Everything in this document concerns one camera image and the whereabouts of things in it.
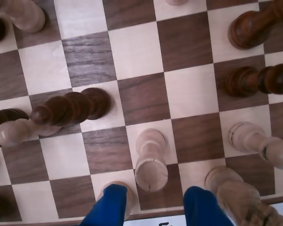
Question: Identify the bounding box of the light wooden rook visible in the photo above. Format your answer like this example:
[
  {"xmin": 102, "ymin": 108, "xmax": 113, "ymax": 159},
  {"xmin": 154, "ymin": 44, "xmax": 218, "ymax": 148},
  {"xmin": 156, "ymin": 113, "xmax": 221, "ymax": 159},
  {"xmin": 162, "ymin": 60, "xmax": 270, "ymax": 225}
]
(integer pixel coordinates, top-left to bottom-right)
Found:
[{"xmin": 134, "ymin": 128, "xmax": 168, "ymax": 192}]

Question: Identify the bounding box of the wooden chessboard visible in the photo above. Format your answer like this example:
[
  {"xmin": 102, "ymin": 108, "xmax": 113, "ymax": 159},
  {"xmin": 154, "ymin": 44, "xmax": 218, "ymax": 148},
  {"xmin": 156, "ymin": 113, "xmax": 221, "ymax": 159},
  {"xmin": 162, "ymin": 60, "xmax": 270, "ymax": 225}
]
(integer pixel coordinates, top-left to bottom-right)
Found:
[{"xmin": 0, "ymin": 0, "xmax": 283, "ymax": 226}]

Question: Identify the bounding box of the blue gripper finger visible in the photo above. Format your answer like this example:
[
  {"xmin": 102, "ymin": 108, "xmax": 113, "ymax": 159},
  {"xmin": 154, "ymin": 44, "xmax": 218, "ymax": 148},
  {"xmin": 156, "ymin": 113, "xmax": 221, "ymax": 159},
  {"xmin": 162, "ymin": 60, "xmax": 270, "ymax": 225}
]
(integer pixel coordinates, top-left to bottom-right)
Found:
[
  {"xmin": 183, "ymin": 186, "xmax": 234, "ymax": 226},
  {"xmin": 81, "ymin": 184, "xmax": 128, "ymax": 226}
]

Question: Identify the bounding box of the light wooden knight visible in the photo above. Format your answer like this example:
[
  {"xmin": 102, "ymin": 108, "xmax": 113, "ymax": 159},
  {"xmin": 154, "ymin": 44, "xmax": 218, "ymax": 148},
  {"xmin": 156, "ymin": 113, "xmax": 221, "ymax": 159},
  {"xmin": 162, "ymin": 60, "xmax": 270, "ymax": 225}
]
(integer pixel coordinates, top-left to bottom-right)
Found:
[{"xmin": 204, "ymin": 166, "xmax": 283, "ymax": 226}]

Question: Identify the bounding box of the light wooden pawn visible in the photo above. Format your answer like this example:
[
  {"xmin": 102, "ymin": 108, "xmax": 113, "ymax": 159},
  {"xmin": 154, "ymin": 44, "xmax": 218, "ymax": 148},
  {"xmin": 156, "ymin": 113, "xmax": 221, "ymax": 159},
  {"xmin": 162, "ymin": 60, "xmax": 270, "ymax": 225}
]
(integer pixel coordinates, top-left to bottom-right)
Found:
[
  {"xmin": 166, "ymin": 0, "xmax": 187, "ymax": 7},
  {"xmin": 228, "ymin": 121, "xmax": 283, "ymax": 170},
  {"xmin": 0, "ymin": 0, "xmax": 46, "ymax": 33},
  {"xmin": 0, "ymin": 117, "xmax": 63, "ymax": 148}
]

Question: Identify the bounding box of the dark wooden knight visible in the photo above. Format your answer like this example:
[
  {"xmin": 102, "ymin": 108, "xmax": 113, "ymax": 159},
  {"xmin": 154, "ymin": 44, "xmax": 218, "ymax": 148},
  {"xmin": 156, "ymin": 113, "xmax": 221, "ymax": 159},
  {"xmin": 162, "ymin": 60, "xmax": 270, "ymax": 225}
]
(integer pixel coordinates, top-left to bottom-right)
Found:
[{"xmin": 0, "ymin": 108, "xmax": 30, "ymax": 153}]

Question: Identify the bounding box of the white letter label strip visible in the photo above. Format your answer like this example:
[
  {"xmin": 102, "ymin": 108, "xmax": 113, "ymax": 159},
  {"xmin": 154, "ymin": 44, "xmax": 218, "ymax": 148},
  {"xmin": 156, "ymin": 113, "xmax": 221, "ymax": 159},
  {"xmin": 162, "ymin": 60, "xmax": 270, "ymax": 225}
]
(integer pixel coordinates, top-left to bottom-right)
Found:
[{"xmin": 124, "ymin": 199, "xmax": 283, "ymax": 226}]

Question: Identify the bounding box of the dark wooden rook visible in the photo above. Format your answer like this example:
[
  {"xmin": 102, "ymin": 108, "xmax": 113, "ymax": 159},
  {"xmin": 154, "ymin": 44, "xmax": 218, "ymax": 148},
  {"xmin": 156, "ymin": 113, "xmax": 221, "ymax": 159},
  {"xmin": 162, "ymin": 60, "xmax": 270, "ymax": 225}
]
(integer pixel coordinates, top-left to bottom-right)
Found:
[{"xmin": 227, "ymin": 0, "xmax": 283, "ymax": 50}]

